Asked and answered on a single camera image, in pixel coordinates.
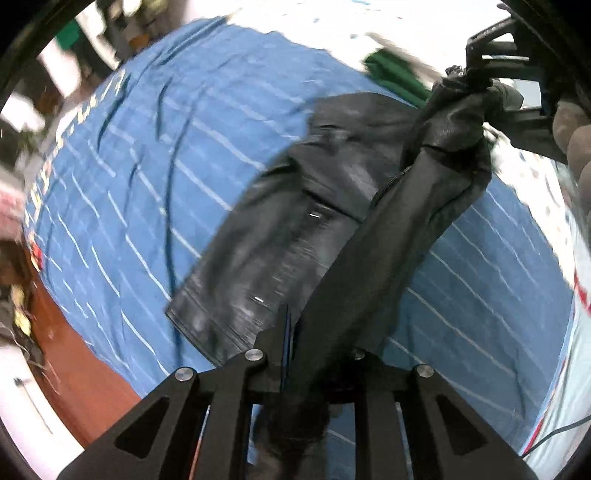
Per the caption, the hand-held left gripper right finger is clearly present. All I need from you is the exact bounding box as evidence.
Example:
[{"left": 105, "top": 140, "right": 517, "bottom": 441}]
[{"left": 331, "top": 348, "right": 539, "bottom": 480}]

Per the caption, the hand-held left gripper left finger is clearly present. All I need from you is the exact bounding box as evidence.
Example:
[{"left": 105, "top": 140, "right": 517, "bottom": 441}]
[{"left": 58, "top": 304, "right": 293, "bottom": 480}]

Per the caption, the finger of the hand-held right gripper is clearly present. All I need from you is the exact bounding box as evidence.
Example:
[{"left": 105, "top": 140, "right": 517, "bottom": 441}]
[
  {"left": 482, "top": 82, "right": 570, "bottom": 165},
  {"left": 464, "top": 17, "right": 546, "bottom": 83}
]

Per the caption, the black leather jacket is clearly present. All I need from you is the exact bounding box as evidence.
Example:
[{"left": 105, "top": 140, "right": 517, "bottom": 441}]
[{"left": 165, "top": 74, "right": 509, "bottom": 480}]

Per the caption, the person's right hand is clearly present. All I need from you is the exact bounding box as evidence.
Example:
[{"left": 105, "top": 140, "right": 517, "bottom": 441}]
[{"left": 552, "top": 100, "right": 591, "bottom": 186}]

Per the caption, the green cloth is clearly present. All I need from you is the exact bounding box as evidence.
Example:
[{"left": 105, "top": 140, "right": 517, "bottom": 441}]
[{"left": 362, "top": 45, "right": 435, "bottom": 108}]

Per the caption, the blue striped blanket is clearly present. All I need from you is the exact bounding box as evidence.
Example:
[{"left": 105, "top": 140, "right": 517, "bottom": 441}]
[{"left": 23, "top": 18, "right": 575, "bottom": 467}]

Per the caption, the white furniture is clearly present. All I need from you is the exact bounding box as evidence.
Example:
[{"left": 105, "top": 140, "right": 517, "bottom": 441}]
[{"left": 0, "top": 344, "right": 89, "bottom": 468}]

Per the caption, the black cable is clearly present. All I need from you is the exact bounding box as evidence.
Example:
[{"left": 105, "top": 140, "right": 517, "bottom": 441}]
[{"left": 521, "top": 416, "right": 591, "bottom": 459}]

